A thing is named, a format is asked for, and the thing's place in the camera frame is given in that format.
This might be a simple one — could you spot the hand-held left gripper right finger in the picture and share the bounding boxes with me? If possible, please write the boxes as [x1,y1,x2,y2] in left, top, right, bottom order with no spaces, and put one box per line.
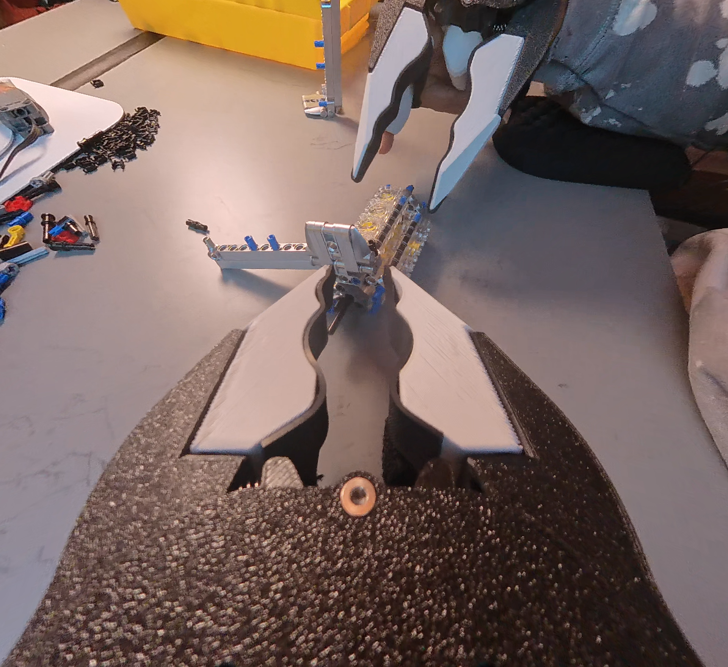
[387,268,524,459]

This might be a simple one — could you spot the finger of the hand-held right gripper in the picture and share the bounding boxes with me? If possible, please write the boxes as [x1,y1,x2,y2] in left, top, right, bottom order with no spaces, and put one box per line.
[429,32,527,214]
[351,6,436,183]

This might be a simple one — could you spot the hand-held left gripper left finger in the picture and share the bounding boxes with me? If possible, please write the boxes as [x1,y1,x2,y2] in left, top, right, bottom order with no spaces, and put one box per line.
[190,266,334,457]

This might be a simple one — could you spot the grey beam with small bracket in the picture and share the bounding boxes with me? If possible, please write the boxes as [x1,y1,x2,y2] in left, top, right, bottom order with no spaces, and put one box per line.
[301,0,343,120]

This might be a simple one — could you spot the grey beam with motor block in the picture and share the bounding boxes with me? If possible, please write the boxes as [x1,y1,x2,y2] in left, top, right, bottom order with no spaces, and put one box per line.
[203,221,379,281]

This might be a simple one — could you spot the clear engine block yellow crankshaft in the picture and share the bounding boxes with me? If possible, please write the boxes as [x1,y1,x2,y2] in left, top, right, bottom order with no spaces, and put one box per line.
[327,183,432,336]

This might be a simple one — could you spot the person's right forearm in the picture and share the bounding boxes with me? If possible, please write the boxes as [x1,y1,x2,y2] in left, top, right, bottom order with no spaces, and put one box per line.
[529,0,728,150]

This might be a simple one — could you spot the person's right hand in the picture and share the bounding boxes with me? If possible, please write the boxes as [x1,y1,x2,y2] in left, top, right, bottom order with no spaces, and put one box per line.
[377,67,473,156]

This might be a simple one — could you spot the pile of mixed brick parts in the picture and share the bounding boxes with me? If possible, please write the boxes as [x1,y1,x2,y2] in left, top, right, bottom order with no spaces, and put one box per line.
[0,172,100,327]

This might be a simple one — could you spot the person's torso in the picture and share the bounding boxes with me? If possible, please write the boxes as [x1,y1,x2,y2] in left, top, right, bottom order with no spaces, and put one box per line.
[671,229,728,469]

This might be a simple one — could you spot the pile of black pins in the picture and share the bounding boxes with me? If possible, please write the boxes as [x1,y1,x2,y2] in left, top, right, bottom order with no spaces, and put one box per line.
[57,107,161,173]

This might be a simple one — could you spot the white document stand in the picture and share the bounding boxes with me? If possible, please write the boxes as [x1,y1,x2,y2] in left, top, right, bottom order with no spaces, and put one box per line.
[0,77,125,204]

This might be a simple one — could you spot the grey toy motor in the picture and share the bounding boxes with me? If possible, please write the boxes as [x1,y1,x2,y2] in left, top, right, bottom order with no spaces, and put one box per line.
[0,88,55,138]

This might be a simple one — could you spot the black motor cable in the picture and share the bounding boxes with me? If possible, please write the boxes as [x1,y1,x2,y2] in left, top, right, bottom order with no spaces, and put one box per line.
[0,127,42,180]

